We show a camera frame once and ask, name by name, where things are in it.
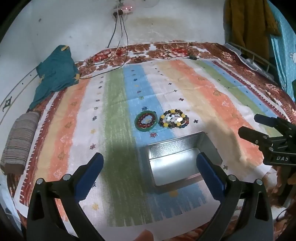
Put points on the mustard hanging garment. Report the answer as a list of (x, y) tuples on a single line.
[(247, 23)]

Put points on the small black clip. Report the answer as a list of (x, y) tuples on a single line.
[(192, 57)]

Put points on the silver metal tin box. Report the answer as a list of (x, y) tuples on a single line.
[(171, 166)]

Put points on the pink power strip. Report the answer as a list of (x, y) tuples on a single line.
[(124, 9)]

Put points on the teal cloth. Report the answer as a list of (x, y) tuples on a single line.
[(57, 69)]

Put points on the striped woven mat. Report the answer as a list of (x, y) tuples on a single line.
[(115, 115)]

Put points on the folded striped towel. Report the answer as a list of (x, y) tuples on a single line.
[(18, 143)]

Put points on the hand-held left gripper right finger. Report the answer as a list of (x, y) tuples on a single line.
[(210, 178)]

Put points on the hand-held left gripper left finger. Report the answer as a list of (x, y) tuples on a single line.
[(90, 178)]

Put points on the teal printed curtain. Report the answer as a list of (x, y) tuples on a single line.
[(286, 46)]

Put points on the grey storage rack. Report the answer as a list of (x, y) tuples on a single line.
[(252, 52)]

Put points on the person's leg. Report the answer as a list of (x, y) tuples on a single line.
[(144, 235)]

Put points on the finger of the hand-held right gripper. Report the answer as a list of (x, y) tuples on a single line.
[(252, 136), (268, 120)]

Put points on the green bangle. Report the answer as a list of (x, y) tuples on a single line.
[(136, 121)]

